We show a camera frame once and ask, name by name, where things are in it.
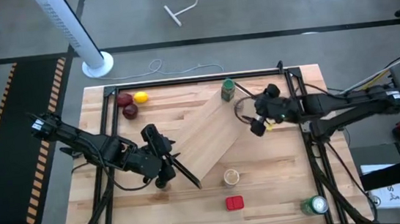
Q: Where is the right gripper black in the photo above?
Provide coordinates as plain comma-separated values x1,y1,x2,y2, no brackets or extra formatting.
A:
245,81,303,139

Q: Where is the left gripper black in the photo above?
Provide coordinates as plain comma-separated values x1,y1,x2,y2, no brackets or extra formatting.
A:
123,122,179,193

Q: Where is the green-lid spice jar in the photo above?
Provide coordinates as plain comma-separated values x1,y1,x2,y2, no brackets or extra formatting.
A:
218,77,238,103

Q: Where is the red smoked paprika tin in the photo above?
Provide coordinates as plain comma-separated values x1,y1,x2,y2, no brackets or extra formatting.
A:
224,195,245,212

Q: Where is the dark red apple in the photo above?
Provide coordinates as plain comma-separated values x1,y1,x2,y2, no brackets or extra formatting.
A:
122,102,140,121
115,92,135,108

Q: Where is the yellow lemon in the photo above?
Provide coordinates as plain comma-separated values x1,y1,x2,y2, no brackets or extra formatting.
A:
132,91,151,105

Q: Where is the green drink can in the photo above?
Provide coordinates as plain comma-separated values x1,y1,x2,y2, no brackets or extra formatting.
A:
299,194,330,217

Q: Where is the white T-shaped floor stand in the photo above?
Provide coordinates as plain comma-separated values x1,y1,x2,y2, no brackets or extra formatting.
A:
163,0,203,29

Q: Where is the black mat orange-striped edge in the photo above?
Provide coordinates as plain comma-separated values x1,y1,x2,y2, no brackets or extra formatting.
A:
0,56,90,224

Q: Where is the white printed paper sheet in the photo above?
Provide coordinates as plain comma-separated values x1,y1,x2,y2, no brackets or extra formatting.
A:
360,161,400,214

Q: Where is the white tower fan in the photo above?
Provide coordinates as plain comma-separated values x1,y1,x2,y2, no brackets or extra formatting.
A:
32,0,116,84

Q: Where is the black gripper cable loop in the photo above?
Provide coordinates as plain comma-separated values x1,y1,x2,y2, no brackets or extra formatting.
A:
232,94,262,127

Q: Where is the wooden shelf black metal frame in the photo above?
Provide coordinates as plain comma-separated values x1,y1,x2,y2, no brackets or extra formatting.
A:
160,80,267,193

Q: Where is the white floor power cable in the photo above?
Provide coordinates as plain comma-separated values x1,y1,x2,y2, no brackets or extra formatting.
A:
96,53,226,85

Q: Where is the black aluminium table frame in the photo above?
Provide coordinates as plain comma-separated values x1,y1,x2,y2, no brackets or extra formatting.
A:
45,52,377,224

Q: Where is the white cable conduit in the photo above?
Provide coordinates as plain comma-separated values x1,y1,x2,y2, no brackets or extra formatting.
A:
336,47,400,94

